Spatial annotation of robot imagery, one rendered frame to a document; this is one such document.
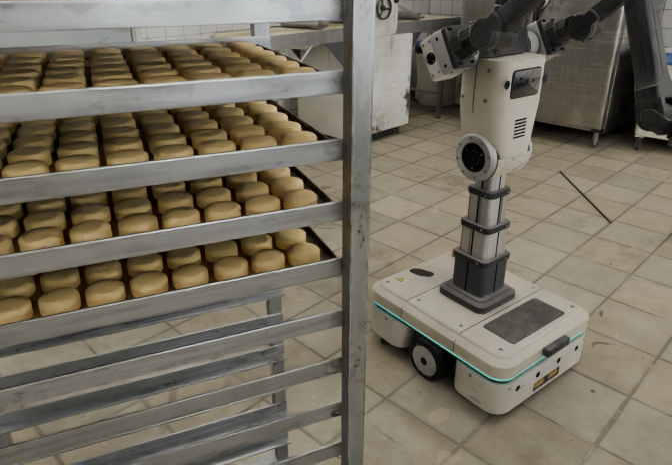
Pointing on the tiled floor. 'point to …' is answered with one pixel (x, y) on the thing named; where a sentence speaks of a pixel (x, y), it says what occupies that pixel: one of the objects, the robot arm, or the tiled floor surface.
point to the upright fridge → (597, 83)
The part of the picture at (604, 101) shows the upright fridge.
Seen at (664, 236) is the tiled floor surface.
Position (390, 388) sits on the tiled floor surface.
